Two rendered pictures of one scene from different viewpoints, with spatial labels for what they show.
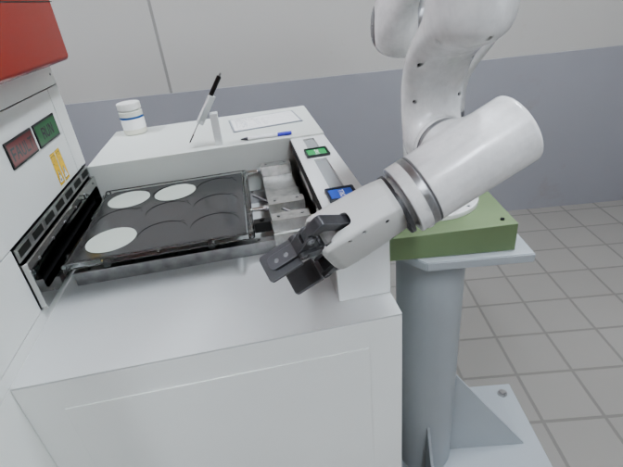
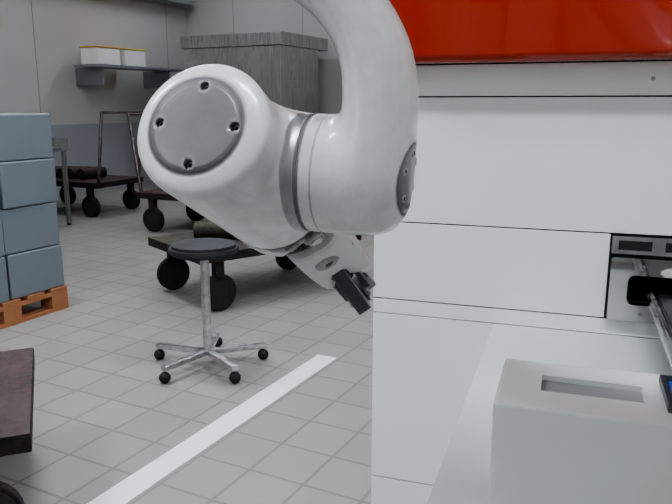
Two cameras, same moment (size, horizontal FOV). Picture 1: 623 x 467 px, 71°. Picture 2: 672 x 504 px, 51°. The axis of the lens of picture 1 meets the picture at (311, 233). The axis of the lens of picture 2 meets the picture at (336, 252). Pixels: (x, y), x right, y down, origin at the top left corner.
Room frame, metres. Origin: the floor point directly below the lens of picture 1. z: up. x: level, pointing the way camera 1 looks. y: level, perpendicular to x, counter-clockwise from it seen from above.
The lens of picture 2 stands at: (0.72, -0.58, 1.16)
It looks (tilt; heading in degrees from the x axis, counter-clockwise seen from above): 12 degrees down; 115
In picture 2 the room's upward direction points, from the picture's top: straight up
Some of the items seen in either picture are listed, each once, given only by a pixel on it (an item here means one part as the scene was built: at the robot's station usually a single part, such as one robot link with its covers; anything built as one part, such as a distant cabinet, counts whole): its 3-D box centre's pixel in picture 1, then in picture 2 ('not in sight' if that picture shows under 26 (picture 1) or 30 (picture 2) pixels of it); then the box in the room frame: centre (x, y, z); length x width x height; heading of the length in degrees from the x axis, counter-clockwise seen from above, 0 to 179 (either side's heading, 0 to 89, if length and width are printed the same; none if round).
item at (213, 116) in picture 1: (208, 119); not in sight; (1.17, 0.24, 1.03); 0.06 x 0.04 x 0.13; 97
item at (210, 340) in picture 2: not in sight; (202, 306); (-1.08, 1.85, 0.28); 0.53 x 0.51 x 0.56; 170
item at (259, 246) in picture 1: (198, 256); not in sight; (0.80, 0.24, 0.84); 0.50 x 0.02 x 0.03; 97
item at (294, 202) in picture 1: (286, 204); not in sight; (0.89, 0.05, 0.89); 0.08 x 0.03 x 0.03; 97
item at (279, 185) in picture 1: (284, 202); not in sight; (0.96, 0.06, 0.87); 0.36 x 0.08 x 0.03; 7
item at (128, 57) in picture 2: not in sight; (126, 58); (-5.93, 6.93, 1.76); 0.40 x 0.33 x 0.23; 88
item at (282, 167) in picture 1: (275, 168); not in sight; (1.13, 0.08, 0.89); 0.08 x 0.03 x 0.03; 97
